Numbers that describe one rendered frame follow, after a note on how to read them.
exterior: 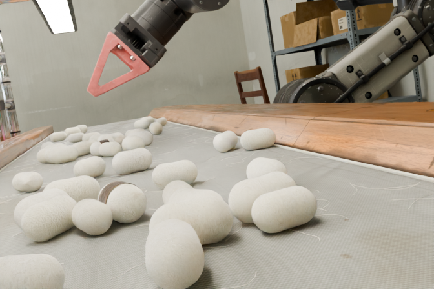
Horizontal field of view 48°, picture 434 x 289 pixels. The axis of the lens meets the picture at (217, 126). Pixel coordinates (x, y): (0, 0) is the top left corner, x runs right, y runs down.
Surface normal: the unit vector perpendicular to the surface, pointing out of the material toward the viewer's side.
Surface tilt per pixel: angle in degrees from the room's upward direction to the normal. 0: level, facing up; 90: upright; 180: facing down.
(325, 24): 90
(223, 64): 90
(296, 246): 0
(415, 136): 45
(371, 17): 90
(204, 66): 90
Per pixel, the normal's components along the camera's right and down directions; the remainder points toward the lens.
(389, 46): 0.15, 0.07
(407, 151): -0.79, -0.58
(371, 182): -0.15, -0.98
